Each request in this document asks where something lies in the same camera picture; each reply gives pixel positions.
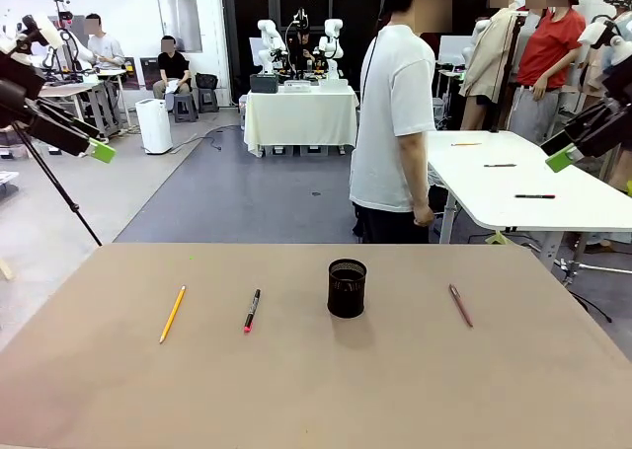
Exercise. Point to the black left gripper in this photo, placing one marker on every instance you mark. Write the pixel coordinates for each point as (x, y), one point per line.
(17, 94)

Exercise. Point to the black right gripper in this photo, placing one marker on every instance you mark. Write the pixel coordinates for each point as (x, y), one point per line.
(619, 128)

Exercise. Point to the yellow pencil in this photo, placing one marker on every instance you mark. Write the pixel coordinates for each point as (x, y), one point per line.
(466, 144)
(173, 314)

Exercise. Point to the dark red pen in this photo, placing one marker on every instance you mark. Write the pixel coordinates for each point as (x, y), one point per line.
(460, 306)

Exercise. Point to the black marker pink cap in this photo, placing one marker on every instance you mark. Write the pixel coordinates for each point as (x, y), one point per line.
(252, 310)

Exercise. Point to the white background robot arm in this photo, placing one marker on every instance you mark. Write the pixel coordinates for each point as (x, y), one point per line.
(269, 29)
(332, 39)

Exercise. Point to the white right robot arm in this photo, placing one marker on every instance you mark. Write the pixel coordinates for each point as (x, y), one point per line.
(623, 54)

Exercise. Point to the person's right forearm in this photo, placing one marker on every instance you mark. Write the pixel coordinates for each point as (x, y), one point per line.
(414, 168)

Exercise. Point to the thin black pen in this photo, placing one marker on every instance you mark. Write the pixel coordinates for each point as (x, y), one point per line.
(500, 165)

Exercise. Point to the black mesh pen holder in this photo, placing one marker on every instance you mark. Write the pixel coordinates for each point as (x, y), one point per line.
(345, 296)

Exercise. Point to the person's right hand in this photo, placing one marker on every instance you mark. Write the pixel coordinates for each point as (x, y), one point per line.
(423, 214)

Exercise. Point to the desk with brown top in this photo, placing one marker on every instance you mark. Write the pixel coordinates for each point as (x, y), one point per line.
(69, 90)

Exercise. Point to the white desk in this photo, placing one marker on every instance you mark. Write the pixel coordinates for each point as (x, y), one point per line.
(116, 74)

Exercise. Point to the white flat tray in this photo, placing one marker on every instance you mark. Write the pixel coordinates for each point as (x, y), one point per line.
(7, 177)

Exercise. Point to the black tripod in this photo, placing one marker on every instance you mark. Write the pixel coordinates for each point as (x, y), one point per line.
(75, 207)

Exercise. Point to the white air purifier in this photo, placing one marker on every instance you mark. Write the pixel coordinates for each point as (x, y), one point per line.
(154, 126)

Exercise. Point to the black stand pole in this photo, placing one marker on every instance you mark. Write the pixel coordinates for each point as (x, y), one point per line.
(508, 79)

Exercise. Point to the person in light grey shirt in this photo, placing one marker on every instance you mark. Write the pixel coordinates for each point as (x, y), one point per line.
(106, 47)

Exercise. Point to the white table with legs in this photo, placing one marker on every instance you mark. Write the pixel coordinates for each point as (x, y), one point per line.
(494, 197)

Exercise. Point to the grey plastic stool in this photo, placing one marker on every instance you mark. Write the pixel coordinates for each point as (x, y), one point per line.
(185, 106)
(207, 101)

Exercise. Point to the seated person in black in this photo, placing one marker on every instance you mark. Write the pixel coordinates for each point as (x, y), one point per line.
(173, 66)

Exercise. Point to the pale yellow paper piece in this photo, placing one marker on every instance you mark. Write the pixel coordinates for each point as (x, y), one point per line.
(498, 239)

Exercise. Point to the metal stand legs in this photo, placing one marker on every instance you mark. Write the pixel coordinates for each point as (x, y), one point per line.
(592, 268)

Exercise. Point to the black bag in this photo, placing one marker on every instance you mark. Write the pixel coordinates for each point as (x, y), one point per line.
(207, 81)

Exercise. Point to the wooden plank piece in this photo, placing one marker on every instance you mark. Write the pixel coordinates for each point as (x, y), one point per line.
(6, 270)

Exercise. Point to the white board panel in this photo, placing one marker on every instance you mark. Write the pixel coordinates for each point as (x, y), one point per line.
(451, 49)

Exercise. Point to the person in white T-shirt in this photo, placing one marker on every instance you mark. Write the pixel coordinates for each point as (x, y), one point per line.
(390, 98)

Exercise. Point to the black box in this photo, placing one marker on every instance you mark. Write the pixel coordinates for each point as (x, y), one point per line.
(264, 83)

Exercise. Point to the white flat box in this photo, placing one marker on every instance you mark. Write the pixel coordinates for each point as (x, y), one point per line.
(297, 87)

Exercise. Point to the table with white cloth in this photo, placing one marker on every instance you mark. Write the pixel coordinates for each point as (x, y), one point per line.
(301, 118)

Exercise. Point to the person behind clothed table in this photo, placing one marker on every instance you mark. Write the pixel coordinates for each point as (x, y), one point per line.
(304, 49)

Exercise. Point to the dark wall poster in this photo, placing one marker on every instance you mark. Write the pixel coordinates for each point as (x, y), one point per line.
(148, 76)
(132, 79)

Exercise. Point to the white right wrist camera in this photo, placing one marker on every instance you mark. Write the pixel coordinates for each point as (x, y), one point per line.
(592, 33)

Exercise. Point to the metal wall panel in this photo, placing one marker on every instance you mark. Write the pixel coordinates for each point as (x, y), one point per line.
(180, 24)

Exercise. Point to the black camera rig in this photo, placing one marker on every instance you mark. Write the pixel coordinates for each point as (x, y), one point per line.
(300, 20)

